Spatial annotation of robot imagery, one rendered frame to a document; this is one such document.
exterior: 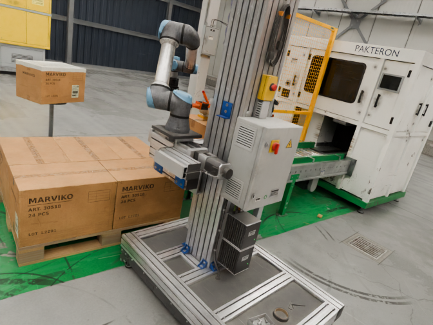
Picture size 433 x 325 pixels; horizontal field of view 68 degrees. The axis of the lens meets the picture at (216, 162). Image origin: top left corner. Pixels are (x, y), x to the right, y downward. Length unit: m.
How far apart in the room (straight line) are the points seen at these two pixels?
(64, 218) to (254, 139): 1.39
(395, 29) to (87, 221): 10.26
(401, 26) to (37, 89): 9.75
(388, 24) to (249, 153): 10.00
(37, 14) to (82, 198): 7.64
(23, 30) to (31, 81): 5.51
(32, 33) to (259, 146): 8.42
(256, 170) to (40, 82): 2.86
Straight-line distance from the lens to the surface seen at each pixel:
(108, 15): 13.80
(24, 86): 4.18
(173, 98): 1.88
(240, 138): 1.70
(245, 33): 1.80
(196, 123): 2.72
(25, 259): 2.47
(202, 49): 3.76
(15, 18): 9.49
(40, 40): 9.65
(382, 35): 11.41
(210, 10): 3.85
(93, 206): 2.39
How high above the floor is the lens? 1.53
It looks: 19 degrees down
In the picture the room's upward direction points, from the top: 12 degrees clockwise
